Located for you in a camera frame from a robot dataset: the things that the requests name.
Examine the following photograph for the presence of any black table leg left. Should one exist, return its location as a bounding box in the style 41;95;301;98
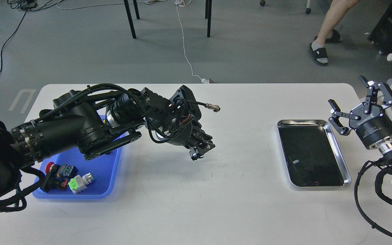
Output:
124;0;140;39

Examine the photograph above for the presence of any white cable on floor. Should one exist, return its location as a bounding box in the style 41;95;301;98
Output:
145;0;206;82

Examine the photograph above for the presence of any black robot arm image left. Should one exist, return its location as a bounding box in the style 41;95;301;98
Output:
0;84;220;213

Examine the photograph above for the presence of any black table leg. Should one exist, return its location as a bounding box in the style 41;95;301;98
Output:
124;0;140;39
205;0;213;38

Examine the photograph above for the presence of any silver metal tray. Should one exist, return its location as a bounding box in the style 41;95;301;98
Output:
277;119;351;190

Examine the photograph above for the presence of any person leg near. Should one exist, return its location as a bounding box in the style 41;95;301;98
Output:
311;0;359;50

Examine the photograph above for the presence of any blue plastic tray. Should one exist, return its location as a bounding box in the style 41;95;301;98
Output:
33;147;122;200

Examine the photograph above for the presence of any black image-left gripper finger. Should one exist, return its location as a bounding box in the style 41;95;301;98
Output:
189;147;206;160
196;134;216;154

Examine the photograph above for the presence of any black Robotiq body image right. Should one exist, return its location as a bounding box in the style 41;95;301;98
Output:
349;103;392;149

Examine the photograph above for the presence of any black Robotiq body image left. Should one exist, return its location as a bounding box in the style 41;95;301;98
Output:
167;121;206;149

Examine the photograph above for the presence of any red emergency stop button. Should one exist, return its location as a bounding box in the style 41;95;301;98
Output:
40;162;78;193

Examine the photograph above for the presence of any black table leg right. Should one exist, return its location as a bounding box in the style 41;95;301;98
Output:
205;0;213;38

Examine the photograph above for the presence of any black slipper near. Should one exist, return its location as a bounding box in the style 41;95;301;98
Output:
309;43;328;66

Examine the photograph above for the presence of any black slipper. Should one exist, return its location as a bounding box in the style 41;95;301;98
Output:
322;29;343;44
309;43;328;66

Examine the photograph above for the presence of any white green selector switch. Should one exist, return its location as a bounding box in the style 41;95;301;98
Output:
68;173;94;194

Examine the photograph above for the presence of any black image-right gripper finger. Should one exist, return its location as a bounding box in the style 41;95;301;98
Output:
358;76;392;113
328;99;361;136

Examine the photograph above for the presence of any black slipper far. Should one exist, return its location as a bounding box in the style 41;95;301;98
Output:
322;29;343;44

